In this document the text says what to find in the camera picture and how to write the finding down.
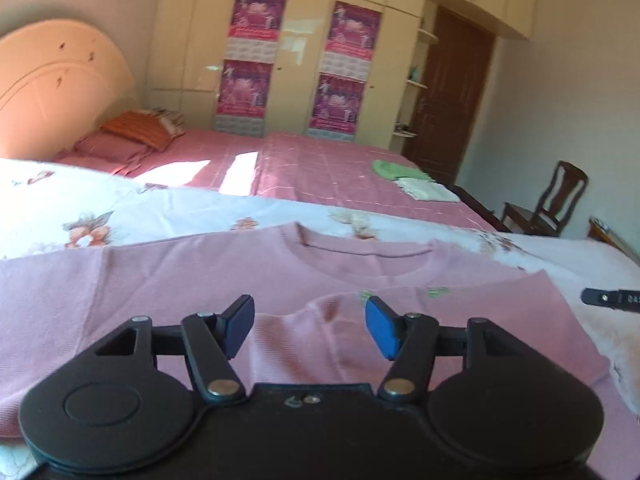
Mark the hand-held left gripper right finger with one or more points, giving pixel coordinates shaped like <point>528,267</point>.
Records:
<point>381,325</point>

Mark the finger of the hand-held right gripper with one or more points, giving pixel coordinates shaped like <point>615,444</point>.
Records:
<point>600,298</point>

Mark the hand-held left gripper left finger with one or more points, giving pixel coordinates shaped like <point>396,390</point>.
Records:
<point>239,321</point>

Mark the pink knit sweater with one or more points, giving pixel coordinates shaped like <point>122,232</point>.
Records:
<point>165,285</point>

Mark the wooden side table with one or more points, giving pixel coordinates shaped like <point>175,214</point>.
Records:
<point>612,237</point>

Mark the dark wooden chair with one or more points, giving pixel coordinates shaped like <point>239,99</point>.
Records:
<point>547,210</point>

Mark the floral bed sheet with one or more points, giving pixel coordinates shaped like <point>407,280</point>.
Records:
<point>150,212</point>

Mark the folded white cloth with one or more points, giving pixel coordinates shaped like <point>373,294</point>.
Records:
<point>427,190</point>

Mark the folded green cloth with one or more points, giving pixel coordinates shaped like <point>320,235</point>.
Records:
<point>397,169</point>

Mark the pink checked bedspread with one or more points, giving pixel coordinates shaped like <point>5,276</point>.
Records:
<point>325,170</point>

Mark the white patterned pillow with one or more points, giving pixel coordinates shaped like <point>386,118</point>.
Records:
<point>170,119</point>

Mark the pink pillow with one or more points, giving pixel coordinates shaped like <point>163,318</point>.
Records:
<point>110,147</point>

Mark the orange striped pillow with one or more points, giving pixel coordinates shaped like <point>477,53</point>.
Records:
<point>142,127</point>

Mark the brown wooden door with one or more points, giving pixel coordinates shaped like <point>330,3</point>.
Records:
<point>450,95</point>

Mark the cream corner shelf unit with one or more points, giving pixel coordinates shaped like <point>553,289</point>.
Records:
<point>417,82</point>

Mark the cream wardrobe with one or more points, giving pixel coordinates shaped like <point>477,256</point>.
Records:
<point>300,45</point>

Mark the cream arched headboard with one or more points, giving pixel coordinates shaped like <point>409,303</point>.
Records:
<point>45,90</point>

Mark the dark wooden bed frame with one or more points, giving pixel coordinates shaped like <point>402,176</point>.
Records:
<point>480,207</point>

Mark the purple wall poster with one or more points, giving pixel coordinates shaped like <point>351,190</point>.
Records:
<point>336,107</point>
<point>257,22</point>
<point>351,40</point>
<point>244,97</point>

